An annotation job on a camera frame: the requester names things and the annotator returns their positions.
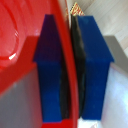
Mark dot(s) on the red plate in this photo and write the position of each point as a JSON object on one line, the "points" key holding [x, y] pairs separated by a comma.
{"points": [[16, 33]]}

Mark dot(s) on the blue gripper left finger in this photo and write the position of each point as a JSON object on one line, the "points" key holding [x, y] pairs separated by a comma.
{"points": [[50, 66]]}

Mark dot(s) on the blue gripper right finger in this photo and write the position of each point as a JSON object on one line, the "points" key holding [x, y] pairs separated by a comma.
{"points": [[95, 66]]}

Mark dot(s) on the yellow red snack box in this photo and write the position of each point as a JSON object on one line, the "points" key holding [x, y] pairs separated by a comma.
{"points": [[77, 9]]}

